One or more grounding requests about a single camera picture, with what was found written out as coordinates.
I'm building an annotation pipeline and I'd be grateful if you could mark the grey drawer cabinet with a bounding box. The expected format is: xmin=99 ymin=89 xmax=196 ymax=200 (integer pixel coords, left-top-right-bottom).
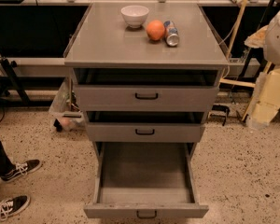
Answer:
xmin=63 ymin=2 xmax=231 ymax=161

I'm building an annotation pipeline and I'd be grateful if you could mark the black metal stand leg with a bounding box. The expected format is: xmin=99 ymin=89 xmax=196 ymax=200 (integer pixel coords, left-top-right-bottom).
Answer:
xmin=0 ymin=54 xmax=30 ymax=105

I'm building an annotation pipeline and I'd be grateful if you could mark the black white sneaker upper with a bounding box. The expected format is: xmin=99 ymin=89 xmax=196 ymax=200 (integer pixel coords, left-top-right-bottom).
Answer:
xmin=0 ymin=160 xmax=42 ymax=182

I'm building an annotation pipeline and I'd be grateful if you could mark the grey drawer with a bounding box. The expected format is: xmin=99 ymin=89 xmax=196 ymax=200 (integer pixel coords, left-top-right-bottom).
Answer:
xmin=84 ymin=142 xmax=208 ymax=219
xmin=74 ymin=68 xmax=218 ymax=112
xmin=86 ymin=111 xmax=205 ymax=143

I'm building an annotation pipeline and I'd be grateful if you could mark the grey top drawer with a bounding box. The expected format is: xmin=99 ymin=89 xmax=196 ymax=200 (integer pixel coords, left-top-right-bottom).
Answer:
xmin=74 ymin=68 xmax=218 ymax=112

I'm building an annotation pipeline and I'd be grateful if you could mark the black white sneaker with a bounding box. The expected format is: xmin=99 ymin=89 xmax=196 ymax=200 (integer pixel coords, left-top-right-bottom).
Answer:
xmin=0 ymin=160 xmax=42 ymax=182
xmin=0 ymin=195 xmax=31 ymax=221

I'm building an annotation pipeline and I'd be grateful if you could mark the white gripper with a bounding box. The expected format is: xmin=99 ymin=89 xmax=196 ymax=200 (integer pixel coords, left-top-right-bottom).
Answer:
xmin=245 ymin=66 xmax=280 ymax=129

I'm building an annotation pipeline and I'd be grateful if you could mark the black white sneaker lower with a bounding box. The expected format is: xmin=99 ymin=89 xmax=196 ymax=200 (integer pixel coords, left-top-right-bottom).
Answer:
xmin=0 ymin=195 xmax=31 ymax=221

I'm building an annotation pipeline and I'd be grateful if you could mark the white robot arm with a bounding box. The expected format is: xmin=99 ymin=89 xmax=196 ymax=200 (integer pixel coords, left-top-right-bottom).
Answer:
xmin=245 ymin=10 xmax=280 ymax=129

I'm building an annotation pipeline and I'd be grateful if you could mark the clear plastic bin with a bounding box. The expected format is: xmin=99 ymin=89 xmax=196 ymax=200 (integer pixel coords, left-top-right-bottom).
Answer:
xmin=49 ymin=78 xmax=85 ymax=131

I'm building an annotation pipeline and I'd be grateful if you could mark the grey bottom drawer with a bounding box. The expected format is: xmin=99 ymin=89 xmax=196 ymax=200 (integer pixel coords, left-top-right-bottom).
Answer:
xmin=84 ymin=142 xmax=208 ymax=219

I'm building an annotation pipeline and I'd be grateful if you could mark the white ceramic bowl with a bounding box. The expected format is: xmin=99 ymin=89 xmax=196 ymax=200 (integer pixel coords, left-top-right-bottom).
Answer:
xmin=120 ymin=5 xmax=149 ymax=28

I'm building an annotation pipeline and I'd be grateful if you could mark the grey middle drawer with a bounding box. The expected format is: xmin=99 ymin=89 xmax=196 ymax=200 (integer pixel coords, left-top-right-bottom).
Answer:
xmin=86 ymin=111 xmax=205 ymax=143

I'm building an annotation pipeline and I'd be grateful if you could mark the orange fruit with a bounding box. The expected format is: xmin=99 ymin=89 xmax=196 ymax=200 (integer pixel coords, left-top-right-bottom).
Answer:
xmin=146 ymin=20 xmax=165 ymax=41

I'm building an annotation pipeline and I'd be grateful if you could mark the wooden easel frame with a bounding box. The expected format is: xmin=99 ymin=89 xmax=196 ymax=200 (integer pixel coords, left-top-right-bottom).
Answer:
xmin=219 ymin=0 xmax=273 ymax=123

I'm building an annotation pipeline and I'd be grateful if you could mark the blue silver redbull can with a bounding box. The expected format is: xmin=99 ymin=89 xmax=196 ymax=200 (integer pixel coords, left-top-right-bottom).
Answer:
xmin=164 ymin=21 xmax=179 ymax=47

